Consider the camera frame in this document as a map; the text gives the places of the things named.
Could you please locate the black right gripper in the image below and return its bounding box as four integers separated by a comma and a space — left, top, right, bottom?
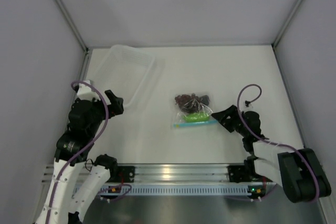
212, 105, 249, 137

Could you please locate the fake green vegetable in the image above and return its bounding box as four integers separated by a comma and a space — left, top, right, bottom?
183, 112, 210, 123

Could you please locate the clear zip top bag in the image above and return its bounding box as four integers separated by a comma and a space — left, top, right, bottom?
172, 93, 216, 129

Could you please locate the fake purple grape bunch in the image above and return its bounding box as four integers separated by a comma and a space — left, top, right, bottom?
174, 93, 210, 114

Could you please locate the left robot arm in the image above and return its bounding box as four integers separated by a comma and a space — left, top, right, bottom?
36, 90, 124, 223

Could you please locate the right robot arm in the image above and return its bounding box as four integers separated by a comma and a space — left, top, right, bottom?
212, 105, 332, 203

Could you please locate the white perforated plastic basket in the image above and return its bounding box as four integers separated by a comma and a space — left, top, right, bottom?
87, 45, 156, 109

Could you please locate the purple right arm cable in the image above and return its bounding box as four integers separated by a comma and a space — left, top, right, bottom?
237, 84, 322, 204

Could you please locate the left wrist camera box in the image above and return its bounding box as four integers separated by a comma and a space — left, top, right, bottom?
76, 83, 100, 101

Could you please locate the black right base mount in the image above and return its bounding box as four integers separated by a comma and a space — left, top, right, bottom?
227, 165, 256, 183

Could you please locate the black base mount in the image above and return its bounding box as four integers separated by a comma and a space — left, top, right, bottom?
227, 165, 256, 183
107, 165, 135, 184

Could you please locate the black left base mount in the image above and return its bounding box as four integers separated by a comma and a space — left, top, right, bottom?
107, 165, 135, 184

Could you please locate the aluminium mounting rail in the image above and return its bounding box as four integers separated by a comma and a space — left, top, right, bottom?
41, 163, 279, 183

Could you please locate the slotted grey cable duct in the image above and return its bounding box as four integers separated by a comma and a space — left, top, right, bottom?
98, 184, 255, 196

